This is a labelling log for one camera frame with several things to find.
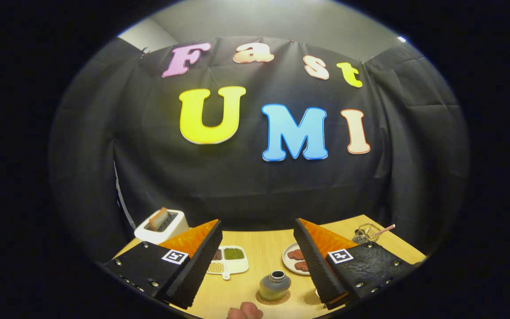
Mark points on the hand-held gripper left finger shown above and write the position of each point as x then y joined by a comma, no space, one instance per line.
197,270

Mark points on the toast slice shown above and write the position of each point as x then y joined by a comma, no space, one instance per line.
160,217

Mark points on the white toaster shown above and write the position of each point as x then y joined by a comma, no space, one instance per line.
171,230

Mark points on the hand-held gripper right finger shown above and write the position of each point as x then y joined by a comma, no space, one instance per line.
317,270

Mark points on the brown meat piece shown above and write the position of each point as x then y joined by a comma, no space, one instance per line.
295,254
302,266

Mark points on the pink striped straw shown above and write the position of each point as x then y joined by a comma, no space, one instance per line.
385,228

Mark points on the wooden table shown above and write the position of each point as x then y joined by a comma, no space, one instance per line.
259,252

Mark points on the white oval plate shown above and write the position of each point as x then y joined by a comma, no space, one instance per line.
287,261

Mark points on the round cork coaster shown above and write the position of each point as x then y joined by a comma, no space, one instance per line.
282,300

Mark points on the black backdrop cloth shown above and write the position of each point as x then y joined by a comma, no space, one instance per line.
171,177

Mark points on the silver juice bottle green label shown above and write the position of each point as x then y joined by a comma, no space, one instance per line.
275,285

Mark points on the white divided dish of beans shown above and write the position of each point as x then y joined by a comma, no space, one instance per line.
235,262

